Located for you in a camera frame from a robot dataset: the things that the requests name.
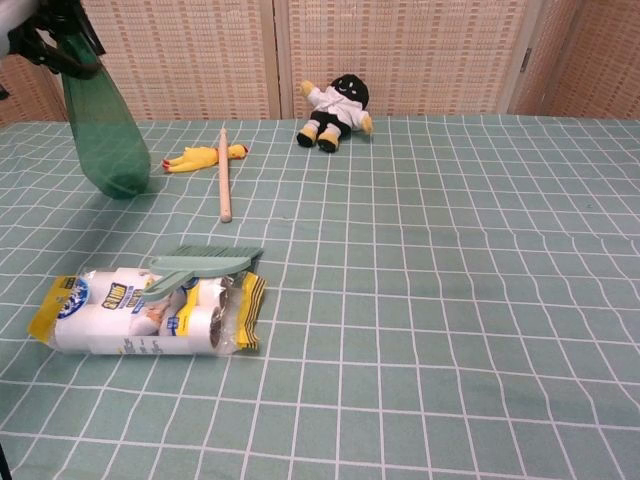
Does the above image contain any black-headed plush doll white robe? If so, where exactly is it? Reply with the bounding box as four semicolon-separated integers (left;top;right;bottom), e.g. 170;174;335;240
296;72;375;154

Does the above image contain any yellow rubber chicken toy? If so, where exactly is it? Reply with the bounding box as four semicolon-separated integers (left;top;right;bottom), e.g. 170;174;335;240
162;143;250;175

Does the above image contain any woven bamboo screen panel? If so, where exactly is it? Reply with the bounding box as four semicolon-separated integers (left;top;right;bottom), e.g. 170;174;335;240
0;52;71;129
273;0;544;120
507;0;589;117
79;0;281;122
542;0;640;120

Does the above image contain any green checked tablecloth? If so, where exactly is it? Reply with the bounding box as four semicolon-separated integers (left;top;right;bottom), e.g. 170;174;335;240
0;113;640;480

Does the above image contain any lint roller refill pack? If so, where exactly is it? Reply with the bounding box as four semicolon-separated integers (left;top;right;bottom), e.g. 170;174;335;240
27;267;268;356

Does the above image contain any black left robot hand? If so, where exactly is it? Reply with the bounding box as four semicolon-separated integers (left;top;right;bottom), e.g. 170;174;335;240
8;0;105;80

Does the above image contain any green mini brush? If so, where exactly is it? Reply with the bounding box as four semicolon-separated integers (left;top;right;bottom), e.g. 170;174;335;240
168;244;265;264

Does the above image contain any green spray bottle black trigger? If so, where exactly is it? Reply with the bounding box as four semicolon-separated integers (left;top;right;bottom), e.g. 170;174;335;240
55;24;152;200

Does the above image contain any wooden stick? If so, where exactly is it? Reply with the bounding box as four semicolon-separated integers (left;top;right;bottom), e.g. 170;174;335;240
218;127;235;224

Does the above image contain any green mini dustpan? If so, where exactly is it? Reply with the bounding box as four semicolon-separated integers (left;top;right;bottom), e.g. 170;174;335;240
141;254;262;302

